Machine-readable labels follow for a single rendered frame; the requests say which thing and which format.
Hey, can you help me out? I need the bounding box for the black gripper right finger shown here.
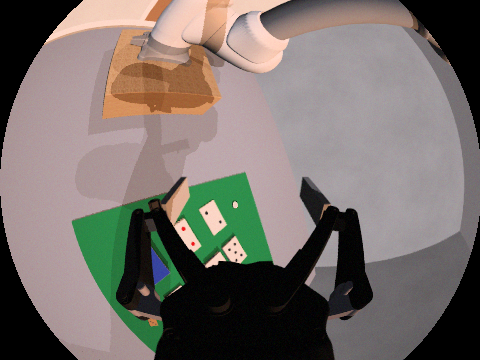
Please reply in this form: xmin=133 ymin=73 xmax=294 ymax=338
xmin=260 ymin=177 xmax=373 ymax=320

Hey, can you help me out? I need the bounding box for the green felt mat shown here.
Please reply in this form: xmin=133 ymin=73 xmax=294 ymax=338
xmin=72 ymin=172 xmax=273 ymax=352

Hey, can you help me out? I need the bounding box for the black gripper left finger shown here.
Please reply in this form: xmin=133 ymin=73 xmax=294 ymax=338
xmin=116 ymin=177 xmax=230 ymax=321

